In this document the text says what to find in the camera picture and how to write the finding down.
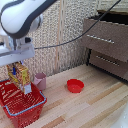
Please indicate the red bowl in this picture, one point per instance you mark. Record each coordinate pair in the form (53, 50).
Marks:
(75, 85)

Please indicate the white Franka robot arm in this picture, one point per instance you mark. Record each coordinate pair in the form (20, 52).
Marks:
(20, 16)

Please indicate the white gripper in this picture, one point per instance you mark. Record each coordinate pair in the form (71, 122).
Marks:
(16, 53)

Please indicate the pink cup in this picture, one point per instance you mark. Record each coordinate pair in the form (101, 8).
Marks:
(40, 81)

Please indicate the brown drawer cabinet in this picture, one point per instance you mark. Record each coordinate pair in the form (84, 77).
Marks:
(107, 43)

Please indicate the red shopping basket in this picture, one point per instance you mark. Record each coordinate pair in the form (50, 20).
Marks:
(21, 103)

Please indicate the colourful snack box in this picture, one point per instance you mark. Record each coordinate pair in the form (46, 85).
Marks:
(20, 76)

